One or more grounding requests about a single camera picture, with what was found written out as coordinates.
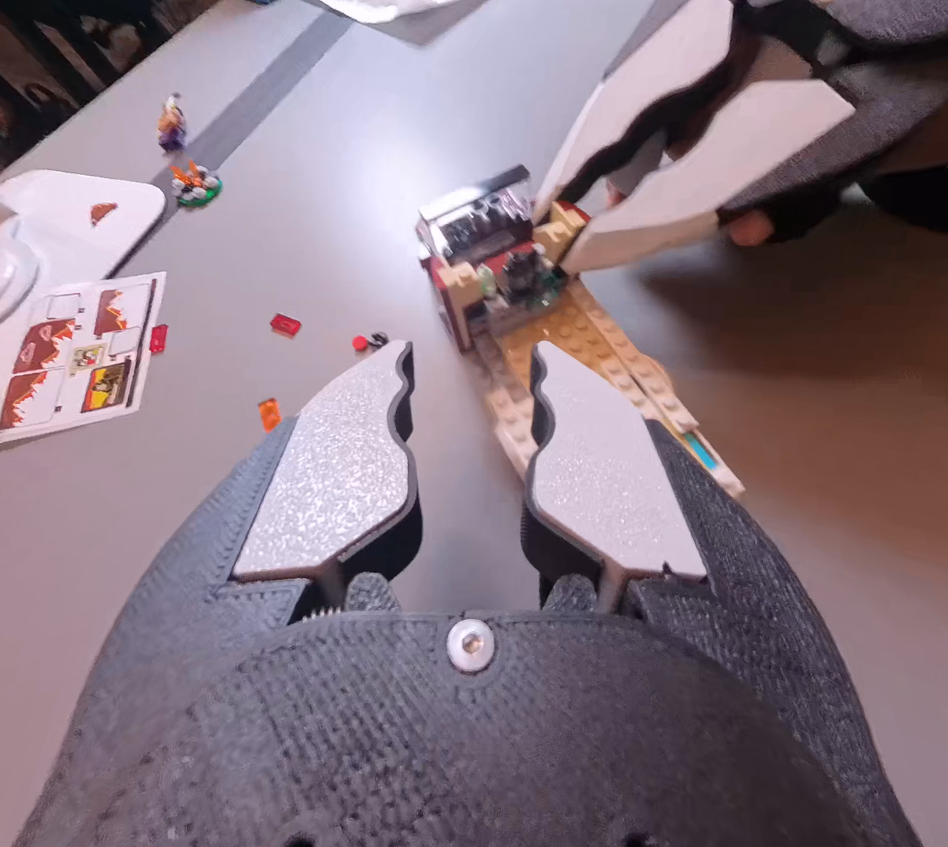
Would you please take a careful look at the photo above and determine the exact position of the printed sticker sheet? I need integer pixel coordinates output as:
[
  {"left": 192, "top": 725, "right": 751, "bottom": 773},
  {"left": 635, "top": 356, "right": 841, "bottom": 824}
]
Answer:
[{"left": 0, "top": 271, "right": 168, "bottom": 445}]

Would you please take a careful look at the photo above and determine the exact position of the tan white red brick vehicle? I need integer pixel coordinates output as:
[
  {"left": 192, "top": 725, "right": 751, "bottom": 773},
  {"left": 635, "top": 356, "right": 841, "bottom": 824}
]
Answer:
[{"left": 417, "top": 164, "right": 747, "bottom": 498}]

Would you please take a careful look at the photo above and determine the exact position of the purple brick minifigure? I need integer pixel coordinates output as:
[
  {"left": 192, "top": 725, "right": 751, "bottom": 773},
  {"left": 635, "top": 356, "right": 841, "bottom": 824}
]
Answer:
[{"left": 156, "top": 92, "right": 188, "bottom": 151}]

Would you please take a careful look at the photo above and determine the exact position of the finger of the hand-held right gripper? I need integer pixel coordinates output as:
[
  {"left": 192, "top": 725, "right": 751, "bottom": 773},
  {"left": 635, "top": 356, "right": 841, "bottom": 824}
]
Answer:
[
  {"left": 561, "top": 79, "right": 858, "bottom": 275},
  {"left": 532, "top": 0, "right": 736, "bottom": 220}
]

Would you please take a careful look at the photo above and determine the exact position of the grey desk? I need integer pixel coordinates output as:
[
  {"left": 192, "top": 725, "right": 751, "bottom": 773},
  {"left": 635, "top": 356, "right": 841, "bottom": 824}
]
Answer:
[{"left": 0, "top": 0, "right": 948, "bottom": 847}]

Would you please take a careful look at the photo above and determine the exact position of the person's right hand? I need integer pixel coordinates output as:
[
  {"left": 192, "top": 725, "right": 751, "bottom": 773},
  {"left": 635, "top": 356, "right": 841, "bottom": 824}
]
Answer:
[{"left": 720, "top": 183, "right": 847, "bottom": 248}]

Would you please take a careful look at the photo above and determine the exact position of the brick campfire build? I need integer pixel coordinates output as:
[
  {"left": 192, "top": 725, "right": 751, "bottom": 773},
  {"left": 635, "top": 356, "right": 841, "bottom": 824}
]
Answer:
[{"left": 169, "top": 159, "right": 224, "bottom": 210}]

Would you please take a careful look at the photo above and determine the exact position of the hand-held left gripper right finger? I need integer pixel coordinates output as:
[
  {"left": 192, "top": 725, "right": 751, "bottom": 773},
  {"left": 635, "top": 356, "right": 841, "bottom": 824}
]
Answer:
[{"left": 520, "top": 341, "right": 710, "bottom": 613}]

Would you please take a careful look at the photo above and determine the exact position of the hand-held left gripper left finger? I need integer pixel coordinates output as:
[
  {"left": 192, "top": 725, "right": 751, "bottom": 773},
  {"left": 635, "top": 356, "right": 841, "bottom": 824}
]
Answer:
[{"left": 232, "top": 341, "right": 423, "bottom": 613}]

